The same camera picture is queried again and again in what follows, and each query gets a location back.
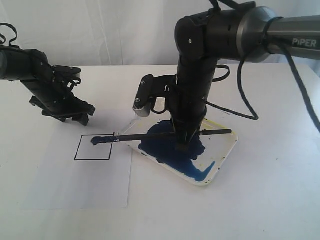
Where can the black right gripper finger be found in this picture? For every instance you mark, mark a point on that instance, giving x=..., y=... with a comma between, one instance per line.
x=181, y=141
x=190, y=135

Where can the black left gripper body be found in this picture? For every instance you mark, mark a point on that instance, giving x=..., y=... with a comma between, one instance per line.
x=50, y=93

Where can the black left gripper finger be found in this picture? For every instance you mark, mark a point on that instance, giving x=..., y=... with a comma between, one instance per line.
x=85, y=108
x=82, y=118

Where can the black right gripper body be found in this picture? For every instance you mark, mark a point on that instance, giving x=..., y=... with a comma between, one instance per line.
x=194, y=80

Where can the black paintbrush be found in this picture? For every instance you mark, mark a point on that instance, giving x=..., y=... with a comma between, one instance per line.
x=138, y=137

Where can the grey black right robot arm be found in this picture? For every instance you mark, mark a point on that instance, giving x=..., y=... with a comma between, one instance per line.
x=244, y=33

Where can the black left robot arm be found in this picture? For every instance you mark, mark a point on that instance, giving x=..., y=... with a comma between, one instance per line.
x=16, y=64

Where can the white paint tray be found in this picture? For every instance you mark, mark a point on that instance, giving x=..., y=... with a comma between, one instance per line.
x=198, y=165

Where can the white paper sheet with square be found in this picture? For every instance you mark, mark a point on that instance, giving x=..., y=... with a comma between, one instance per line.
x=75, y=174

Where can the white backdrop curtain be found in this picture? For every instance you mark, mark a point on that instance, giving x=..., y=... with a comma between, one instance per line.
x=98, y=32

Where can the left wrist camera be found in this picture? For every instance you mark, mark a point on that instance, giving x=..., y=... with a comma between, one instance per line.
x=69, y=75

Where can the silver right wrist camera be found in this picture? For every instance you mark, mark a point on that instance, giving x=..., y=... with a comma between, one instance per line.
x=151, y=88

